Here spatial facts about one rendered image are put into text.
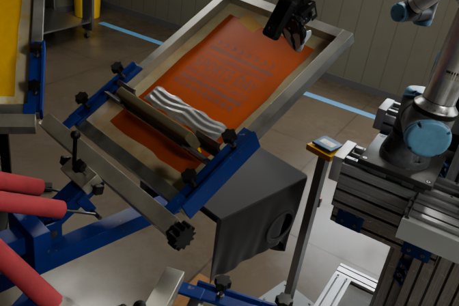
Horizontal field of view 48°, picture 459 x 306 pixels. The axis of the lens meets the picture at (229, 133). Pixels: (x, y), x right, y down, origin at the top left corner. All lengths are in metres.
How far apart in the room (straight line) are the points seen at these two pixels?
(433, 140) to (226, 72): 0.71
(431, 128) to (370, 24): 4.17
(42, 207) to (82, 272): 1.49
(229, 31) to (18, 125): 0.80
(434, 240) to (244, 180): 0.72
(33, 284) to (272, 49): 1.04
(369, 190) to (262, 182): 0.44
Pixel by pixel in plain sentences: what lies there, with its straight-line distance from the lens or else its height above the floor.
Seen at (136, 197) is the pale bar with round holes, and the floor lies 1.15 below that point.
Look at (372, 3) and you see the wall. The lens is 5.49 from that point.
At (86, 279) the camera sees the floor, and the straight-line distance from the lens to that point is 2.84.
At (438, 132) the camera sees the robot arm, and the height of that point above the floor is 1.45.
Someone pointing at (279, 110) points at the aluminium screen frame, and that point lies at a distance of 1.53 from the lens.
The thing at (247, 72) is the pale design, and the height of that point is 1.38.
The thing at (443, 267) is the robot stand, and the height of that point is 0.85.
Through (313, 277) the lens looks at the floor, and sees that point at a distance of 3.02.
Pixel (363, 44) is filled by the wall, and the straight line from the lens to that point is 5.59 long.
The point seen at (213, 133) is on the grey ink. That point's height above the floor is 1.25.
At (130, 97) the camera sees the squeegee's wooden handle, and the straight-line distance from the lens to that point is 1.66.
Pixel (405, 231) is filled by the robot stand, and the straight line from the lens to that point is 1.57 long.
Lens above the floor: 1.99
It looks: 28 degrees down
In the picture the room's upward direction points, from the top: 9 degrees clockwise
